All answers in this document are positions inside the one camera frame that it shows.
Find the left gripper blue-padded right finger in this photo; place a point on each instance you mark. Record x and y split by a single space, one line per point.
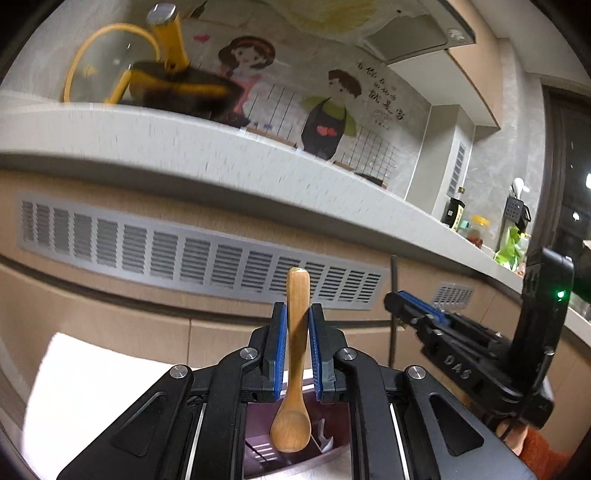
326 341

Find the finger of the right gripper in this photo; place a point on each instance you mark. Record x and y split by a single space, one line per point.
414 312

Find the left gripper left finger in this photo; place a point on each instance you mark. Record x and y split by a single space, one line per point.
270 341

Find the small wooden spoon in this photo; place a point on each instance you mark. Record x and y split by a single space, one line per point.
293 368

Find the right hand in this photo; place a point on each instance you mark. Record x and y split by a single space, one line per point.
513 433

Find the small grey ventilation grille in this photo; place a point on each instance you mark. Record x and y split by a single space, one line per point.
452 296

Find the purple utensil holder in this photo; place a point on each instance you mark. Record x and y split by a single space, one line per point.
311 443

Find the yellow-capped jar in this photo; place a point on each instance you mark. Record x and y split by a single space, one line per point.
478 228

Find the green bag on counter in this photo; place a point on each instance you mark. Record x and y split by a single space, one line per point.
513 248

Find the black utensil rack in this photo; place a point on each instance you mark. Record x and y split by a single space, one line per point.
516 212

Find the white lace tablecloth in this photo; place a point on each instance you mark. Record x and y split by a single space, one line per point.
97 414

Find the range hood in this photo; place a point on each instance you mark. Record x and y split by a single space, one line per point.
418 28

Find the yellow-rimmed glass lid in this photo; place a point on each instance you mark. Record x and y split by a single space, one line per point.
101 69

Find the black pan yellow handle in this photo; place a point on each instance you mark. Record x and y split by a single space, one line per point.
171 83

